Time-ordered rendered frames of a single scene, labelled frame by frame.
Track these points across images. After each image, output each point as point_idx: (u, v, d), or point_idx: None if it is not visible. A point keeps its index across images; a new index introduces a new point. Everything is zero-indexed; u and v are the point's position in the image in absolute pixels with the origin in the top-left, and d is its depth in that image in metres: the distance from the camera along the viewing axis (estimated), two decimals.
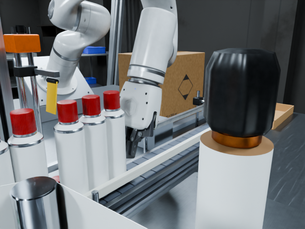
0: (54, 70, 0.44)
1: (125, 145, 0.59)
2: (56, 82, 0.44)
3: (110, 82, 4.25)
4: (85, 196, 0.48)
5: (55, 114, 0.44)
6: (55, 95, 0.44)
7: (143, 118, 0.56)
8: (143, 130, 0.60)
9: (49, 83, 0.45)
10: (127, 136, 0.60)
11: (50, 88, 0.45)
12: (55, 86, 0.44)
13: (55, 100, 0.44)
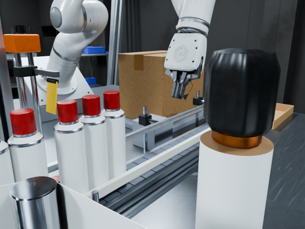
0: (54, 70, 0.44)
1: (175, 87, 0.70)
2: (56, 82, 0.44)
3: (110, 82, 4.25)
4: (85, 196, 0.48)
5: (55, 114, 0.44)
6: (55, 95, 0.44)
7: (193, 61, 0.66)
8: (190, 74, 0.70)
9: (49, 83, 0.45)
10: (176, 80, 0.70)
11: (50, 88, 0.45)
12: (55, 86, 0.44)
13: (55, 100, 0.44)
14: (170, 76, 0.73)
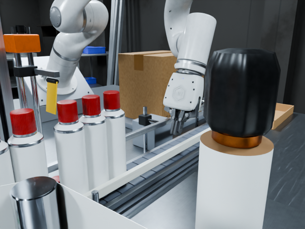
0: (54, 70, 0.44)
1: (174, 124, 0.73)
2: (56, 82, 0.44)
3: (110, 82, 4.25)
4: (85, 196, 0.48)
5: (55, 114, 0.44)
6: (55, 95, 0.44)
7: (190, 102, 0.70)
8: (188, 112, 0.74)
9: (49, 83, 0.45)
10: (175, 117, 0.74)
11: (50, 88, 0.45)
12: (55, 86, 0.44)
13: (55, 100, 0.44)
14: (169, 112, 0.76)
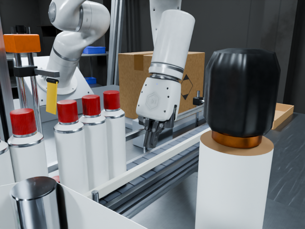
0: (54, 70, 0.44)
1: (148, 136, 0.65)
2: (56, 82, 0.44)
3: (110, 82, 4.25)
4: (85, 196, 0.48)
5: (55, 114, 0.44)
6: (55, 95, 0.44)
7: (164, 110, 0.61)
8: (164, 122, 0.65)
9: (49, 83, 0.45)
10: (149, 127, 0.65)
11: (50, 88, 0.45)
12: (55, 86, 0.44)
13: (55, 100, 0.44)
14: (143, 121, 0.68)
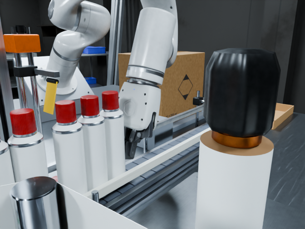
0: (54, 70, 0.44)
1: (125, 146, 0.59)
2: (56, 82, 0.43)
3: (110, 82, 4.25)
4: (85, 196, 0.48)
5: (52, 114, 0.44)
6: (54, 95, 0.44)
7: (142, 119, 0.56)
8: (142, 131, 0.60)
9: (49, 83, 0.45)
10: (126, 137, 0.60)
11: (49, 88, 0.45)
12: (55, 86, 0.44)
13: (53, 100, 0.44)
14: None
